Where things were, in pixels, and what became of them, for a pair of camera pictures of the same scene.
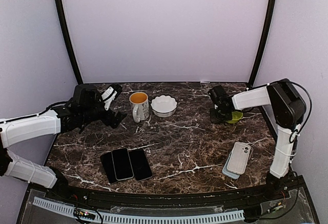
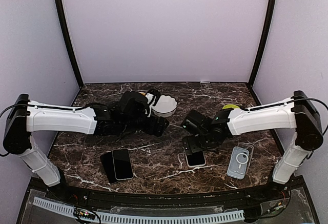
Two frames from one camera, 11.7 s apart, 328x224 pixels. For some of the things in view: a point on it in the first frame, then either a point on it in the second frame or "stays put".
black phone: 107,161 stays put
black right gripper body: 219,117 -> 203,143
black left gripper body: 89,115 -> 133,124
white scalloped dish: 163,106 stays put
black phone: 141,167 -> 197,159
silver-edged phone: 122,163 stays put
